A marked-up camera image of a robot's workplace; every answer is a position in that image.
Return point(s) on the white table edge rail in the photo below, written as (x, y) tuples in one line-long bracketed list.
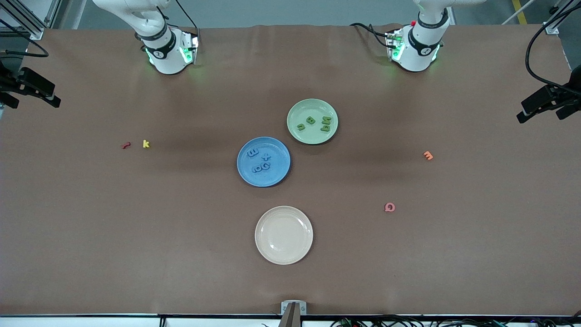
[(68, 322)]

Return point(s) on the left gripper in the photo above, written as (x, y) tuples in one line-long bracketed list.
[(561, 96)]

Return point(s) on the beige plate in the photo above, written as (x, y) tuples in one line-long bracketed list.
[(283, 235)]

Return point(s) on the blue foam letter G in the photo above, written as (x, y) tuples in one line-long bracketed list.
[(268, 166)]

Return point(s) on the orange foam letter E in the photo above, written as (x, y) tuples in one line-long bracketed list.
[(428, 156)]

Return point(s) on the dark camera mount post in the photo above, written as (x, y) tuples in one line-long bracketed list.
[(290, 320)]

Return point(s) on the pink foam letter Q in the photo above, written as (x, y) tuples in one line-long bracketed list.
[(385, 207)]

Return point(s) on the grey metal bracket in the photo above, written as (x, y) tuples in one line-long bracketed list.
[(285, 308)]

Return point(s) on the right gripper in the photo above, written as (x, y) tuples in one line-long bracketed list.
[(12, 82)]

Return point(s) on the blue foam letter E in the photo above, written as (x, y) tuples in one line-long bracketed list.
[(253, 152)]

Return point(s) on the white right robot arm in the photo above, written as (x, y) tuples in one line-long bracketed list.
[(159, 50)]

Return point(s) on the brown table cover sheet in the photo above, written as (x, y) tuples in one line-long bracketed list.
[(91, 254)]

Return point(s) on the blue foam letter a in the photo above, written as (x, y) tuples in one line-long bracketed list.
[(255, 170)]

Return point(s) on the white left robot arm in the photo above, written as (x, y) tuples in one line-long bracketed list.
[(420, 50)]

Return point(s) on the green plate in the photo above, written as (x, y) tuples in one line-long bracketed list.
[(313, 136)]

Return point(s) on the aluminium frame profile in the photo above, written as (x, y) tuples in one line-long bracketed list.
[(551, 28), (36, 32)]

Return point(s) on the blue plate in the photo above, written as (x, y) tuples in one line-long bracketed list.
[(272, 177)]

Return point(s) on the green foam letter M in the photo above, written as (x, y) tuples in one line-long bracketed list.
[(327, 120)]

